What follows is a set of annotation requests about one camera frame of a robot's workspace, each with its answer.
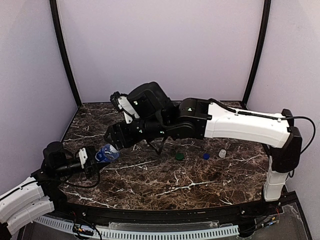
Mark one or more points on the black right corner frame post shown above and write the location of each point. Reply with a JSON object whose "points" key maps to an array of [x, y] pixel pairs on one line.
{"points": [[258, 51]]}

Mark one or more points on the green Starbucks bottle cap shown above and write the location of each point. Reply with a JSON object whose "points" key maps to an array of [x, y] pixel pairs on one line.
{"points": [[179, 156]]}

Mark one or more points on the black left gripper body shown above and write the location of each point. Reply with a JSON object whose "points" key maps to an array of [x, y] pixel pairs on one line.
{"points": [[90, 166]]}

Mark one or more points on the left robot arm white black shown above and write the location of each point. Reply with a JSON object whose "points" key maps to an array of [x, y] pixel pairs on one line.
{"points": [[39, 194]]}

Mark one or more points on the white slotted cable duct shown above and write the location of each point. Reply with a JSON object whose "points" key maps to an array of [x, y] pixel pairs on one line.
{"points": [[118, 231]]}

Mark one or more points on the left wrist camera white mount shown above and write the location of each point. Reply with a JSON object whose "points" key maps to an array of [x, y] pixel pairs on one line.
{"points": [[82, 153]]}

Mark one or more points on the blue Pepsi bottle cap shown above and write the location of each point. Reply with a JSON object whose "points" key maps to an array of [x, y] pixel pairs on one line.
{"points": [[206, 156]]}

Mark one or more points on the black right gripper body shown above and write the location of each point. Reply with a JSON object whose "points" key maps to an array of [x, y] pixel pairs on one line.
{"points": [[122, 135]]}

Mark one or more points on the black front table rail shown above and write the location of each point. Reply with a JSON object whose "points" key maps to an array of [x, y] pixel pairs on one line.
{"points": [[236, 214]]}

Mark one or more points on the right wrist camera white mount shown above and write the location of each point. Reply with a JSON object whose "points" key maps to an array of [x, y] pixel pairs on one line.
{"points": [[122, 105]]}

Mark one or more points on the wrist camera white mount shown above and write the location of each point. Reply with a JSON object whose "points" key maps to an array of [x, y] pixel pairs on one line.
{"points": [[82, 153], [122, 105]]}

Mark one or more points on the black corner frame post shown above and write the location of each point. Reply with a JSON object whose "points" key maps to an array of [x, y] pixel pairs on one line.
{"points": [[258, 51], [63, 51]]}

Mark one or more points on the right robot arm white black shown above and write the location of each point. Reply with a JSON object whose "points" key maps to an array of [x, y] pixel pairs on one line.
{"points": [[150, 114]]}

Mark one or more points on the black left corner frame post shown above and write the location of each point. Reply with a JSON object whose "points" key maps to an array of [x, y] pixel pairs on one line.
{"points": [[63, 51]]}

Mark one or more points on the Pocari Sweat bottle white cap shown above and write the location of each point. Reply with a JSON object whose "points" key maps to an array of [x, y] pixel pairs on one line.
{"points": [[107, 154]]}

